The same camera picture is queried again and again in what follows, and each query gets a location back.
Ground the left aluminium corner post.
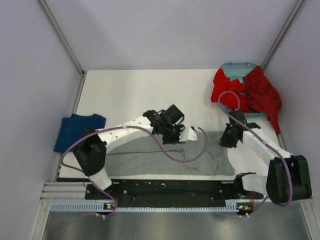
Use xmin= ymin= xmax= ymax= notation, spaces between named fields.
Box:
xmin=37 ymin=0 xmax=86 ymax=76

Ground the folded blue t shirt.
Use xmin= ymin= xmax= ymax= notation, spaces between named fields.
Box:
xmin=53 ymin=113 xmax=107 ymax=153

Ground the teal plastic basket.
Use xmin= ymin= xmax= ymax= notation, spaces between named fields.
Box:
xmin=219 ymin=62 xmax=266 ymax=119

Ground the aluminium corner post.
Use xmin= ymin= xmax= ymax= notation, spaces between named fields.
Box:
xmin=37 ymin=0 xmax=86 ymax=76
xmin=260 ymin=0 xmax=306 ymax=71

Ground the grey slotted cable duct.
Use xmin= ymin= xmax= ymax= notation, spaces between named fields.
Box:
xmin=50 ymin=201 xmax=239 ymax=213

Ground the right aluminium corner post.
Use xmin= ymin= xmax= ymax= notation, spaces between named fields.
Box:
xmin=260 ymin=0 xmax=306 ymax=71

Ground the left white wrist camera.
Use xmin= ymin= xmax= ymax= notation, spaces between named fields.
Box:
xmin=179 ymin=126 xmax=198 ymax=142

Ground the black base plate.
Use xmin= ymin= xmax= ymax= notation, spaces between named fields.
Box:
xmin=84 ymin=177 xmax=265 ymax=208

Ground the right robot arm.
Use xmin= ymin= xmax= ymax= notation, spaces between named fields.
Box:
xmin=219 ymin=109 xmax=312 ymax=205

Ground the dark red t shirt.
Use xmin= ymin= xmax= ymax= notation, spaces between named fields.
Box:
xmin=243 ymin=66 xmax=282 ymax=135

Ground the grey t shirt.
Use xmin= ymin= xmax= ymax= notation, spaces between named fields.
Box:
xmin=105 ymin=131 xmax=235 ymax=177

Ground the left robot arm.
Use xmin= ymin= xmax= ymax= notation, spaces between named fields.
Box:
xmin=72 ymin=104 xmax=185 ymax=199

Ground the aluminium frame rail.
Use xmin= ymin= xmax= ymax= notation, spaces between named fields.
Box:
xmin=41 ymin=180 xmax=313 ymax=200

